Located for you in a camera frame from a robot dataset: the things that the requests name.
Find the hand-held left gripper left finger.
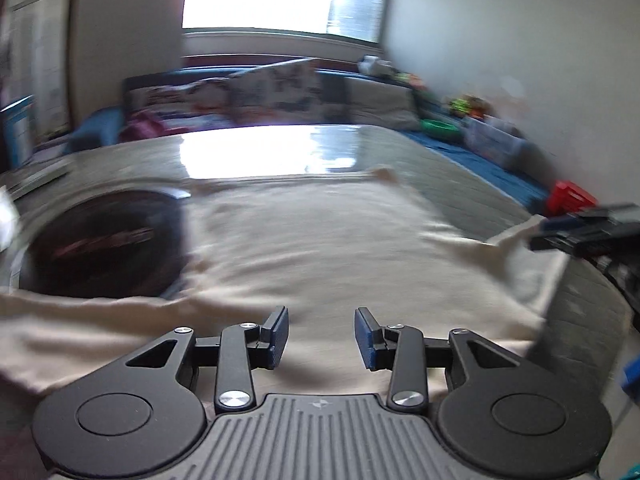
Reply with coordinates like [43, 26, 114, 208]
[125, 305, 290, 413]

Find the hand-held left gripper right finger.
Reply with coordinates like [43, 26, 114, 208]
[354, 306, 523, 415]

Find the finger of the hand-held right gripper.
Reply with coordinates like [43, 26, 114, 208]
[529, 232, 601, 257]
[542, 204, 608, 233]

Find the cream cloth towel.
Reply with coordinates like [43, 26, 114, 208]
[0, 167, 568, 396]

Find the red plastic stool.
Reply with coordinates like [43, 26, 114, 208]
[545, 179, 598, 216]

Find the clear plastic storage box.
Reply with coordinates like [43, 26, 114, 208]
[462, 115, 526, 168]

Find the green bowl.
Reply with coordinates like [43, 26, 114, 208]
[419, 117, 461, 141]

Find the black round induction cooker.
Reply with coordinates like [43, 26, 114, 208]
[20, 187, 193, 301]

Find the grey pillow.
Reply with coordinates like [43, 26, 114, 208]
[345, 77, 418, 131]

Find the panda plush toy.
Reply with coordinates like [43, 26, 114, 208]
[357, 55, 396, 78]

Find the large butterfly print pillow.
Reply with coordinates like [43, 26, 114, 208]
[230, 57, 323, 123]

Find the blue corner sofa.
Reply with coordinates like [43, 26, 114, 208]
[65, 62, 551, 211]

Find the pink cloth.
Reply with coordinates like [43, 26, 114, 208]
[120, 110, 166, 141]

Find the flat butterfly print pillow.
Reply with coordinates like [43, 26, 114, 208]
[125, 77, 236, 128]

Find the white remote control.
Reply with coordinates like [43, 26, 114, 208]
[5, 162, 71, 198]

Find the blue cabinet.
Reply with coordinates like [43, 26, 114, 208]
[0, 97, 36, 168]

